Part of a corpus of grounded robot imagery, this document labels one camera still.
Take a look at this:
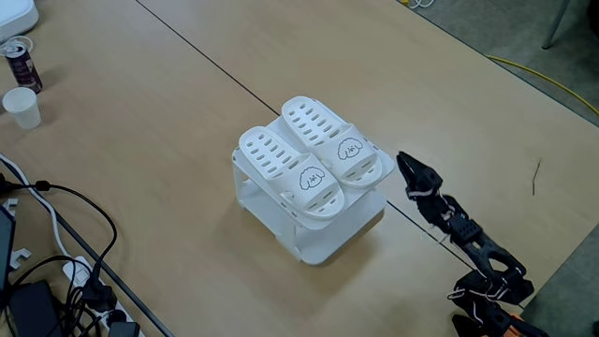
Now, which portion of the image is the grey metal leg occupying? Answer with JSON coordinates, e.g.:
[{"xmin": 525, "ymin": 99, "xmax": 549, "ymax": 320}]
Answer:
[{"xmin": 541, "ymin": 0, "xmax": 573, "ymax": 51}]

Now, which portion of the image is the yellow cable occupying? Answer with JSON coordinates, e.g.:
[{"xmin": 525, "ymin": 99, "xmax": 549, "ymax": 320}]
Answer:
[{"xmin": 485, "ymin": 54, "xmax": 599, "ymax": 118}]

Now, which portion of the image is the white flat device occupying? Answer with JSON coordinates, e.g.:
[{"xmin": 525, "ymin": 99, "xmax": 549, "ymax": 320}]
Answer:
[{"xmin": 0, "ymin": 0, "xmax": 40, "ymax": 43}]

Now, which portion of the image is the purple drink can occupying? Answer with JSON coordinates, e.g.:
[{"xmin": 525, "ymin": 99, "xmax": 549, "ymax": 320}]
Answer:
[{"xmin": 4, "ymin": 40, "xmax": 44, "ymax": 95}]

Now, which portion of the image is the dark laptop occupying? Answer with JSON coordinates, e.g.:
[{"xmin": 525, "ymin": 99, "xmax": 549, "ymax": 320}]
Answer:
[{"xmin": 0, "ymin": 205, "xmax": 17, "ymax": 291}]

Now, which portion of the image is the black flat power adapter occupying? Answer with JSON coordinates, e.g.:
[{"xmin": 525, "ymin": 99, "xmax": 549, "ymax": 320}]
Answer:
[{"xmin": 7, "ymin": 279, "xmax": 62, "ymax": 337}]

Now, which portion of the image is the white plastic shoe rack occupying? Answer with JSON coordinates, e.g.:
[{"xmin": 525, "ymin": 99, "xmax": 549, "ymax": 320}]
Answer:
[{"xmin": 231, "ymin": 111, "xmax": 397, "ymax": 267}]

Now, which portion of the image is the white power strip cable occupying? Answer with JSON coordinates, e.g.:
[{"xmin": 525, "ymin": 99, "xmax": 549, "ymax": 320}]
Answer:
[{"xmin": 0, "ymin": 152, "xmax": 72, "ymax": 259}]

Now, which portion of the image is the white paper cup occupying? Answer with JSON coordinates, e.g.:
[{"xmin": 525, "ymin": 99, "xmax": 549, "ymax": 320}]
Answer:
[{"xmin": 1, "ymin": 86, "xmax": 42, "ymax": 131}]

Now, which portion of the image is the white slipper with puppy drawing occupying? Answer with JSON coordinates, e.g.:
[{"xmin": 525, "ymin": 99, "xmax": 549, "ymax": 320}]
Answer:
[
  {"xmin": 280, "ymin": 95, "xmax": 384, "ymax": 189},
  {"xmin": 238, "ymin": 125, "xmax": 346, "ymax": 221}
]

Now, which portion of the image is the black plug adapter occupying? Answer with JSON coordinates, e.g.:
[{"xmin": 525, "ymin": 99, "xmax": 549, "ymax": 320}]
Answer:
[{"xmin": 107, "ymin": 320, "xmax": 141, "ymax": 337}]

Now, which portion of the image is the white power strip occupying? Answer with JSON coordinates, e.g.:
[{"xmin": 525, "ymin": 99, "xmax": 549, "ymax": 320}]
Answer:
[{"xmin": 62, "ymin": 256, "xmax": 146, "ymax": 337}]

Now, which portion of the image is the black plug with cable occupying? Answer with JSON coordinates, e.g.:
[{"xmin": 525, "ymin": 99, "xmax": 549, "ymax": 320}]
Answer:
[{"xmin": 82, "ymin": 275, "xmax": 118, "ymax": 314}]

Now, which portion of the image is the thin dark wire piece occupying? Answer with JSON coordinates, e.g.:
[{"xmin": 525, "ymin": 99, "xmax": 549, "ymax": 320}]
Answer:
[{"xmin": 532, "ymin": 156, "xmax": 544, "ymax": 198}]

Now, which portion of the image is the black power cable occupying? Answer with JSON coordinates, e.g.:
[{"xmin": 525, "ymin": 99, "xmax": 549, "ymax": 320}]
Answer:
[{"xmin": 8, "ymin": 180, "xmax": 119, "ymax": 282}]

